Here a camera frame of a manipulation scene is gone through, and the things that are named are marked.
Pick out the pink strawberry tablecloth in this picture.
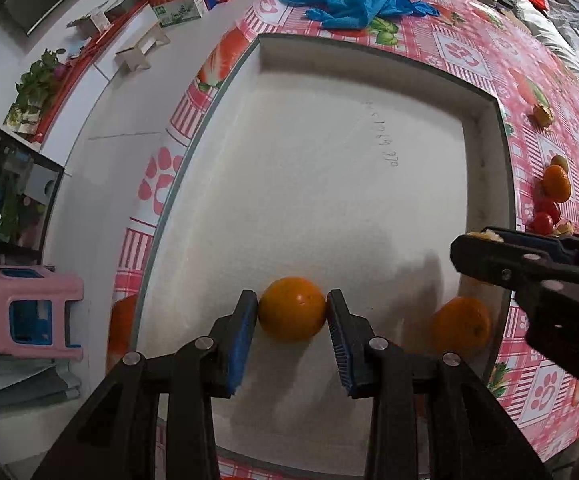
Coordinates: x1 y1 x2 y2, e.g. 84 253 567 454
114 0 579 460

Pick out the green white carton box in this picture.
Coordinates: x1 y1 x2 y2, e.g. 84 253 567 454
152 0 208 27

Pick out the cherry tomato pair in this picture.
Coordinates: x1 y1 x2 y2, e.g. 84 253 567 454
533 197 561 224
527 211 554 236

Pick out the white shallow tray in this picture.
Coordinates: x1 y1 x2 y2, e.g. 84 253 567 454
130 32 517 476

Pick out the cracked walnut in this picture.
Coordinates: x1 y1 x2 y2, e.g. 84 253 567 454
532 103 554 128

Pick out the peeled mandarin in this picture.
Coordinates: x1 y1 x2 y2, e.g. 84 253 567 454
466 229 503 243

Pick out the green potted plant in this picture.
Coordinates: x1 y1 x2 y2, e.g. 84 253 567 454
4 48 68 140

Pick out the yellow-orange round orange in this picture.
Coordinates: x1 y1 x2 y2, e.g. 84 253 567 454
258 276 326 344

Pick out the tan longan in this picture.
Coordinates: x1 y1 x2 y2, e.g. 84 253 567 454
550 154 569 174

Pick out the white cardboard stand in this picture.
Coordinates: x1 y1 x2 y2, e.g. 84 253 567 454
116 22 171 72

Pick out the pink plastic stool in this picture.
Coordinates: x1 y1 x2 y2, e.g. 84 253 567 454
0 266 84 361

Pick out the mandarin orange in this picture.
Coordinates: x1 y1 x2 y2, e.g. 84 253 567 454
429 297 491 358
542 165 571 204

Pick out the dark glass cabinet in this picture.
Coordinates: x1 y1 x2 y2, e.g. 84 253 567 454
0 128 64 264

